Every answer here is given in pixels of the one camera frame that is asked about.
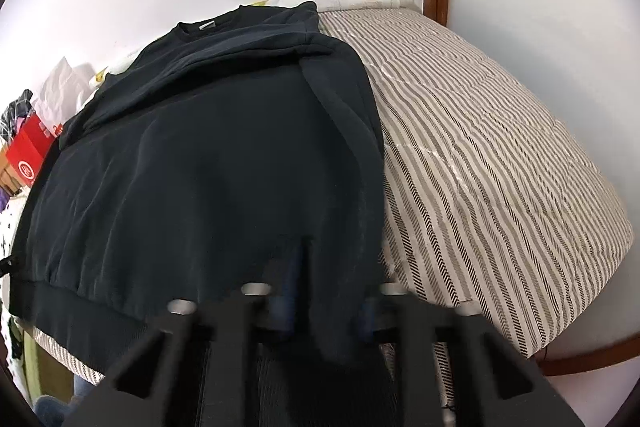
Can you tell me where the polka dot white fabric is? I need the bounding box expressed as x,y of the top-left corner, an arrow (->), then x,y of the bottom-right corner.
0,193 -> 28,259

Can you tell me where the black sweatshirt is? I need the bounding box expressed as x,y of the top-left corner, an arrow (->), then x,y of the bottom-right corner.
9,2 -> 384,372

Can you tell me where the plaid cloth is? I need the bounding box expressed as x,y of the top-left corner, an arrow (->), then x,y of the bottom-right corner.
0,89 -> 34,144

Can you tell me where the striped mattress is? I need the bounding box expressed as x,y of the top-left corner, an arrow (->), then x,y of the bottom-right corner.
29,3 -> 637,408

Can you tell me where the blue jeans leg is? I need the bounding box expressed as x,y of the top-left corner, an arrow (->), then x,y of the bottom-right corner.
34,376 -> 99,427

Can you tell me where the red paper bag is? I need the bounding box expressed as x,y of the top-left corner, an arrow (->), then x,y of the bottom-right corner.
6,114 -> 56,186

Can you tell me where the white plastic bag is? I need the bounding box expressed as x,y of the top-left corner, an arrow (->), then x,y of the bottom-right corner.
30,57 -> 96,135

